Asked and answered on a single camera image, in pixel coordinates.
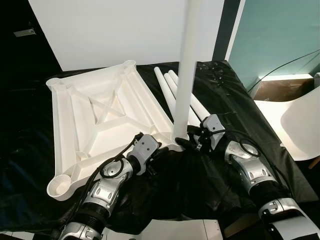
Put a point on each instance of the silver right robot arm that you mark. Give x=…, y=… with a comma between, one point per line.
x=250, y=170

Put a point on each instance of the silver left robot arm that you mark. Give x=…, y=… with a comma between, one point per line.
x=105, y=192

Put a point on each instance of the white plastic table top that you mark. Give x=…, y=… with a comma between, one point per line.
x=95, y=115

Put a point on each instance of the brown cardboard box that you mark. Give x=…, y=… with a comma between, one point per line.
x=282, y=91

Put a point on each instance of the white plastic chair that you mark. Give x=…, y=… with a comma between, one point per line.
x=302, y=125

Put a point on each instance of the small white bundle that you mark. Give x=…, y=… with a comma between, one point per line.
x=317, y=79

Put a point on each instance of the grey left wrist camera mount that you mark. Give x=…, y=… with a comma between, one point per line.
x=146, y=146

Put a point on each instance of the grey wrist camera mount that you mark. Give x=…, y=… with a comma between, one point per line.
x=215, y=125
x=146, y=146

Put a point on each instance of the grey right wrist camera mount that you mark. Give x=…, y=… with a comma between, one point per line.
x=215, y=125

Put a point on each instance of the small grey wall plate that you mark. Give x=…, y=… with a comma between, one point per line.
x=25, y=32

